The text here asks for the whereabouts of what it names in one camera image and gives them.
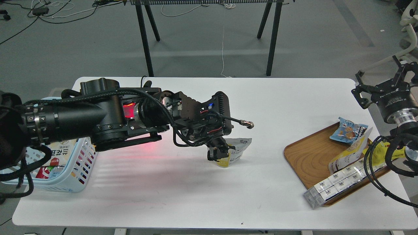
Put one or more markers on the blue cookie snack packet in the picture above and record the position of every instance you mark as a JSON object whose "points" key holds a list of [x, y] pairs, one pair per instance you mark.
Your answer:
{"points": [[348, 132]]}

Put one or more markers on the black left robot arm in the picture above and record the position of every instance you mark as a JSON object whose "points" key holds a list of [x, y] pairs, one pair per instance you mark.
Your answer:
{"points": [[112, 117]]}

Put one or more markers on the yellow white nut snack pouch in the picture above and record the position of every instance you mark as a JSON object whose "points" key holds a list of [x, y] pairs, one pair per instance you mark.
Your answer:
{"points": [[240, 144]]}

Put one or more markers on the white red snack bag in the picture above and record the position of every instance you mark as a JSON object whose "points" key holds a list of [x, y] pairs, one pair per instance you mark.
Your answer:
{"points": [[61, 152]]}

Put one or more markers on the black table frame legs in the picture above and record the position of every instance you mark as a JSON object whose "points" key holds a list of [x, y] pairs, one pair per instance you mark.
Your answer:
{"points": [[203, 28]]}

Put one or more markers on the wooden tray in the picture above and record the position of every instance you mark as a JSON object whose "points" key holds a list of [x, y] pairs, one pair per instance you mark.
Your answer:
{"points": [[309, 157]]}

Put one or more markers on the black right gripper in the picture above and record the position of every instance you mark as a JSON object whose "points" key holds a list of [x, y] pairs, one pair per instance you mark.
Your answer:
{"points": [[395, 102]]}

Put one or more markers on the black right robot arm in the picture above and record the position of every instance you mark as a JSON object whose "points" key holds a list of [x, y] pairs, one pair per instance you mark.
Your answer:
{"points": [[402, 135]]}

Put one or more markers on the black barcode scanner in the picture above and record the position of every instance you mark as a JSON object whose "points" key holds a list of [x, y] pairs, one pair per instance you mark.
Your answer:
{"points": [[128, 110]]}

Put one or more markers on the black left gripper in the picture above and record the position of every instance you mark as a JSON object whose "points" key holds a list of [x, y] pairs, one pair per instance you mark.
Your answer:
{"points": [[218, 149]]}

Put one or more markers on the yellow cartoon snack packet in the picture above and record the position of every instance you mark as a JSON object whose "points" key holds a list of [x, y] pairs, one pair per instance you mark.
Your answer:
{"points": [[378, 155]]}

